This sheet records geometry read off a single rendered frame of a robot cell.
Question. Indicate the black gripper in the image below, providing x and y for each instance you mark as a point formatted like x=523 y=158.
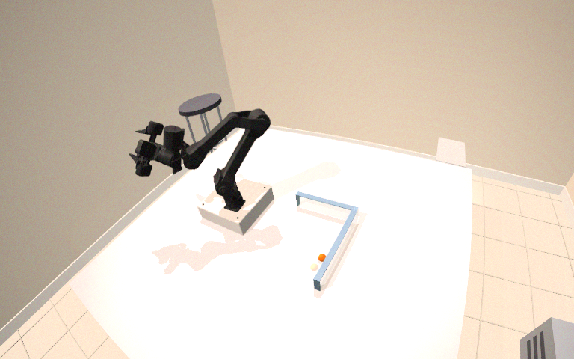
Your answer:
x=153 y=129

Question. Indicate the clear l-shaped low wall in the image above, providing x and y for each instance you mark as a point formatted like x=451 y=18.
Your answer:
x=334 y=211

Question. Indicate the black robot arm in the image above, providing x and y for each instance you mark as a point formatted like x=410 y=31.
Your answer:
x=255 y=123

